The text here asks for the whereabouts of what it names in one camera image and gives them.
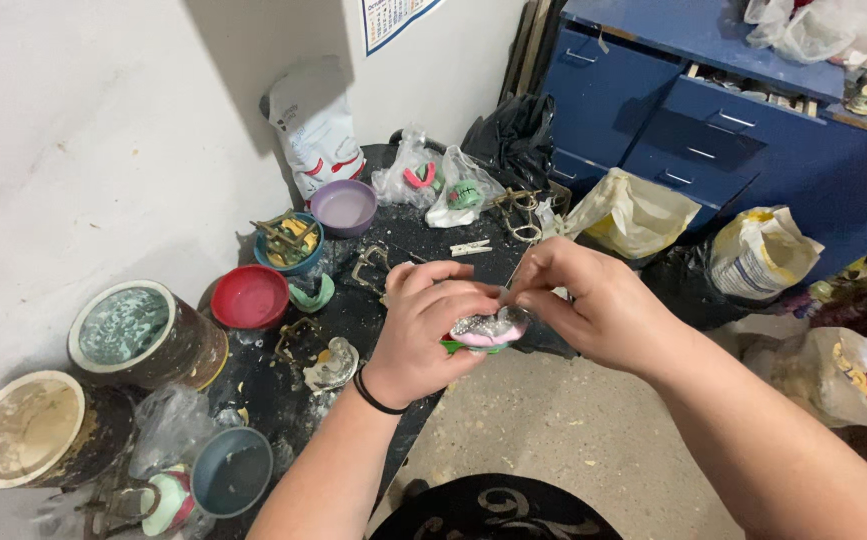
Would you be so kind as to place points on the person's left hand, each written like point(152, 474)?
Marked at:
point(411, 337)

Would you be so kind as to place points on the person's right hand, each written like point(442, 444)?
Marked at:
point(613, 315)

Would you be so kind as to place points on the pink dental cast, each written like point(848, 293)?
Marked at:
point(489, 330)

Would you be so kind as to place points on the green wax piece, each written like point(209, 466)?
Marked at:
point(452, 347)

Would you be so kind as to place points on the black rubbish bag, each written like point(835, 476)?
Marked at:
point(677, 289)

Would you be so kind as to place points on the black wristband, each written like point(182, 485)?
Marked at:
point(373, 397)

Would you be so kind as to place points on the brass flask clamp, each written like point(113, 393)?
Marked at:
point(367, 268)
point(297, 339)

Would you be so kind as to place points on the white plaster cast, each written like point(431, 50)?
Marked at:
point(332, 366)

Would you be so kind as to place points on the yellowish plastic bag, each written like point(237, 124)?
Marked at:
point(628, 214)

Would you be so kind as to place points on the green rubber bowl piece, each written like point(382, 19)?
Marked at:
point(313, 296)

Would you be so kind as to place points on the white clothespin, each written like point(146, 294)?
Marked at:
point(471, 247)

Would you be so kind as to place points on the heap of brass flask clamps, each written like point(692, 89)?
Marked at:
point(522, 214)

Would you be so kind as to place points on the purple rubber bowl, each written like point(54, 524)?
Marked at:
point(343, 208)

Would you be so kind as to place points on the teal bowl with brass clamps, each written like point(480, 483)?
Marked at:
point(288, 244)

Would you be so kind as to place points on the clear bag with green cast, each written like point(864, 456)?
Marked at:
point(465, 191)

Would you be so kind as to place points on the white and yellow sack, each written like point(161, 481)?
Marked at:
point(760, 251)

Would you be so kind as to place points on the clear bag with pink cast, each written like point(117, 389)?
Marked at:
point(411, 176)

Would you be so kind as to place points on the red rubber bowl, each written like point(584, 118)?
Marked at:
point(249, 296)

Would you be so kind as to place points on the person's black patterned shirt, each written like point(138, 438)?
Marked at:
point(493, 510)

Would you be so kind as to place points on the blue drawer cabinet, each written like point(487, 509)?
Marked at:
point(703, 142)

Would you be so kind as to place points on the black plastic bag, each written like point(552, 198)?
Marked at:
point(512, 139)

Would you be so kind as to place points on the grey-blue rubber bowl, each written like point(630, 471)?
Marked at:
point(232, 471)

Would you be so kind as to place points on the white plaster powder bag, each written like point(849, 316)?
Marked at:
point(313, 127)

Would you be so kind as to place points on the clear bag with scraps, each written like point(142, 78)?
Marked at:
point(838, 379)

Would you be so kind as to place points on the crumpled clear plastic bag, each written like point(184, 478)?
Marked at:
point(170, 427)

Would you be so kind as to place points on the tin can with green residue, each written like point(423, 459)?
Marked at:
point(140, 330)

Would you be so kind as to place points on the leaning wooden boards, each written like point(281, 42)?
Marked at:
point(527, 45)

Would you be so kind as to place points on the clamp with green pink cast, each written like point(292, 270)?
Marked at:
point(167, 501)

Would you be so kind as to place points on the clear plastic bag on cabinet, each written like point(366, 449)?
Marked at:
point(808, 26)

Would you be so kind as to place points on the tin can with beige plaster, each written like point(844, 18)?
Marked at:
point(35, 427)

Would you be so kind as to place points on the wall calendar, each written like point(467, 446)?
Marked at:
point(392, 19)

